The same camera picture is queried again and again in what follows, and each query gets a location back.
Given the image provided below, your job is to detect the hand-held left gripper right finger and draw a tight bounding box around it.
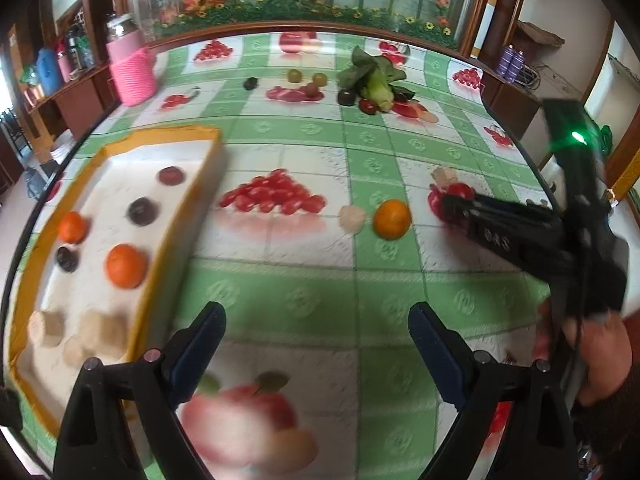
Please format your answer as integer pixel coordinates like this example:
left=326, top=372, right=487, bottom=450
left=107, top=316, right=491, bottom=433
left=408, top=301, right=583, bottom=480

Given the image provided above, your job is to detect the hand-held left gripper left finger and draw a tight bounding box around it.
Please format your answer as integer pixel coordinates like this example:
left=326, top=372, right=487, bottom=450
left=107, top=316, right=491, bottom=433
left=52, top=301, right=227, bottom=480

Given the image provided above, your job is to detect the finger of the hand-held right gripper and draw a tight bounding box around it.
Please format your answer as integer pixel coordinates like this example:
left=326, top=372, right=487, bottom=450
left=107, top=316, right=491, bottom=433
left=441, top=199, right=501, bottom=241
left=467, top=194, right=561, bottom=226

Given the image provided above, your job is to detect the red tomato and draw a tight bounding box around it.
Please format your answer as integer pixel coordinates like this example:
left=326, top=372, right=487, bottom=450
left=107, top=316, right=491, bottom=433
left=427, top=182, right=476, bottom=221

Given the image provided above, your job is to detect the large beige block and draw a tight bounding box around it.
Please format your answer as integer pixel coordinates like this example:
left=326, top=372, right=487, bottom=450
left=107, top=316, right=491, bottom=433
left=80, top=310, right=128, bottom=361

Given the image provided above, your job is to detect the large orange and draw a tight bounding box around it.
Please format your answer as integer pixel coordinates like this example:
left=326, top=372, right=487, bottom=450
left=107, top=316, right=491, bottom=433
left=105, top=243, right=149, bottom=289
left=372, top=199, right=412, bottom=240

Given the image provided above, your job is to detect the white tray with yellow rim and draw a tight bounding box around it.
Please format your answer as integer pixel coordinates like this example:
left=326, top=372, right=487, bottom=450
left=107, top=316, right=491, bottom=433
left=7, top=125, right=231, bottom=436

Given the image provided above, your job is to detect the person's right forearm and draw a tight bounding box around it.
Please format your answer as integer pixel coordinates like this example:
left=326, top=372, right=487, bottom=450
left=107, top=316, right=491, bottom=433
left=572, top=367, right=640, bottom=480

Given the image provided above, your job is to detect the person's right hand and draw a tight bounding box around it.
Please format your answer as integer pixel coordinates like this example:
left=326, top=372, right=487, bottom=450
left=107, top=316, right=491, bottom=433
left=532, top=297, right=633, bottom=408

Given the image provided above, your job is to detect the small beige block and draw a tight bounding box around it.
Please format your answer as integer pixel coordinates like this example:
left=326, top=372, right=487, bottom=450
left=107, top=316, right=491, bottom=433
left=339, top=205, right=367, bottom=233
left=27, top=310, right=66, bottom=348
left=431, top=166, right=460, bottom=188

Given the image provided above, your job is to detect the wooden side cabinet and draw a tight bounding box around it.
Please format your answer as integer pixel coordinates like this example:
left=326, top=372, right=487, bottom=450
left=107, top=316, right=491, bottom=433
left=482, top=67, right=543, bottom=146

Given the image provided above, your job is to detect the green printed tablecloth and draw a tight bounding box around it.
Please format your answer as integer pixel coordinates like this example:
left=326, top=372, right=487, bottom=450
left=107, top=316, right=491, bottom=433
left=10, top=30, right=566, bottom=480

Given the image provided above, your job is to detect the green bok choy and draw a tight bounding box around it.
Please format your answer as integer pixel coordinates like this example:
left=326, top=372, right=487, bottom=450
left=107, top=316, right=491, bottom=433
left=336, top=46, right=416, bottom=112

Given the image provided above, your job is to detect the small orange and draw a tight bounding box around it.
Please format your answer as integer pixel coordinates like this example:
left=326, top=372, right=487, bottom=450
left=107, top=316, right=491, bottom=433
left=57, top=211, right=91, bottom=245

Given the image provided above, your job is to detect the dark red plum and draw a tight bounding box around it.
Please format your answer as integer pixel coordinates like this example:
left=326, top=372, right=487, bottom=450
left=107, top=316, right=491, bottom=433
left=157, top=165, right=185, bottom=187

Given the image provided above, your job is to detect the wooden side shelf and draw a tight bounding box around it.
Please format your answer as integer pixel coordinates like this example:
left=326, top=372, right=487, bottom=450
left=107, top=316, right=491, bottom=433
left=25, top=62, right=118, bottom=136

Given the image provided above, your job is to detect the glass jar in pink knit cover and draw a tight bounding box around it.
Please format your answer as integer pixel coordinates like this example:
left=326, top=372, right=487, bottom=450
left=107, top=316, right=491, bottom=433
left=105, top=14, right=157, bottom=107

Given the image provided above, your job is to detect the pink bottle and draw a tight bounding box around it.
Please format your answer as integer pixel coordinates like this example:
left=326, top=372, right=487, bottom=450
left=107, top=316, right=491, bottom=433
left=56, top=45, right=73, bottom=83

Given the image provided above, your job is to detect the blue bottle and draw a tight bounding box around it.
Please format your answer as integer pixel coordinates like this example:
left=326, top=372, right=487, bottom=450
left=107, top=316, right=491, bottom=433
left=36, top=49, right=63, bottom=97

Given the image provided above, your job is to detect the dark thermos flask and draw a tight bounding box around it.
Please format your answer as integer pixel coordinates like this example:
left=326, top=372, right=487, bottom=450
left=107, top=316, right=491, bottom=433
left=67, top=30, right=96, bottom=71

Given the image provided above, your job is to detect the black wire bundle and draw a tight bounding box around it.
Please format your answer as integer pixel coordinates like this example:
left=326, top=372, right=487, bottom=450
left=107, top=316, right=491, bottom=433
left=520, top=62, right=546, bottom=93

